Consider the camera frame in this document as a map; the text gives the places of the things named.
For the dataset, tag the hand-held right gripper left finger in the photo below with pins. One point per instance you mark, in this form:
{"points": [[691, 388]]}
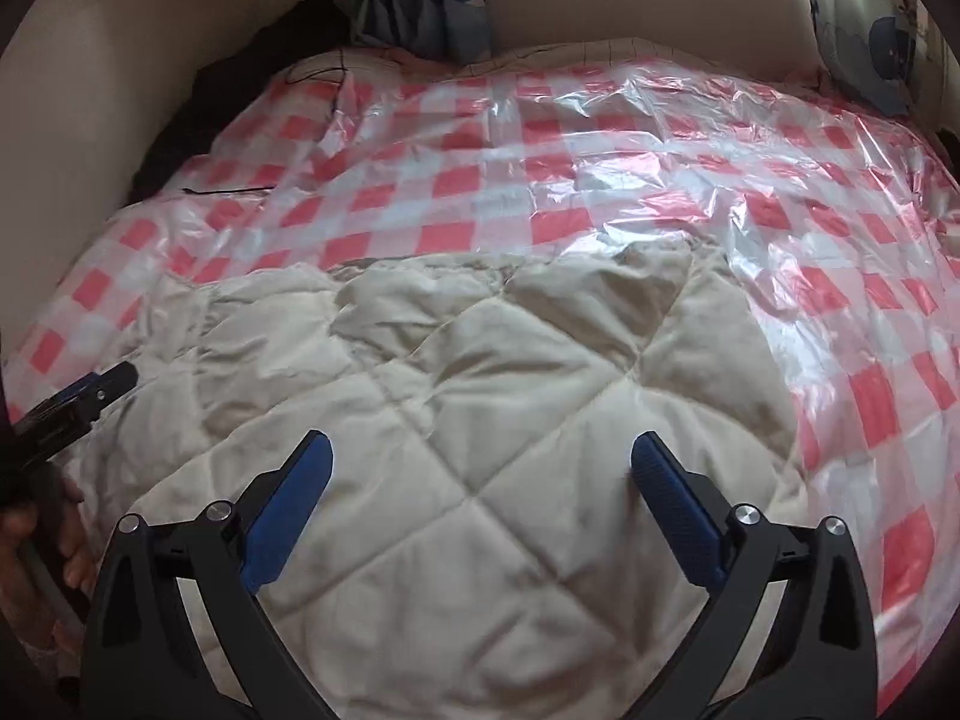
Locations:
{"points": [[289, 510]]}

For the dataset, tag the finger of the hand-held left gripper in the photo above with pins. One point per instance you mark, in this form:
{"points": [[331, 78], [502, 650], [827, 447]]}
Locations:
{"points": [[97, 390]]}

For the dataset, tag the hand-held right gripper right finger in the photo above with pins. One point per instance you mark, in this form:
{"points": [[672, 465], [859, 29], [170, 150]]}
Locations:
{"points": [[679, 510]]}

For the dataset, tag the beige quilted jacket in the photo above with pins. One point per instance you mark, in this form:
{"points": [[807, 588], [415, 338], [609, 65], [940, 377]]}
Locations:
{"points": [[450, 427]]}

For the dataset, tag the person's left hand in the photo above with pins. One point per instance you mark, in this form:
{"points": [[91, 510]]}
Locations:
{"points": [[80, 540]]}

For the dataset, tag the black clothing pile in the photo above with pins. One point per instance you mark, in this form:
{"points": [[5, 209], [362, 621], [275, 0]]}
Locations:
{"points": [[247, 67]]}

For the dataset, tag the red checkered plastic sheet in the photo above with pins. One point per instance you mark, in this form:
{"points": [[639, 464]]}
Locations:
{"points": [[525, 165]]}

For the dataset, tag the blue patterned curtain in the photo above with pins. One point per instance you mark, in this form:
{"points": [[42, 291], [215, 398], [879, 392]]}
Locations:
{"points": [[862, 30], [420, 0]]}

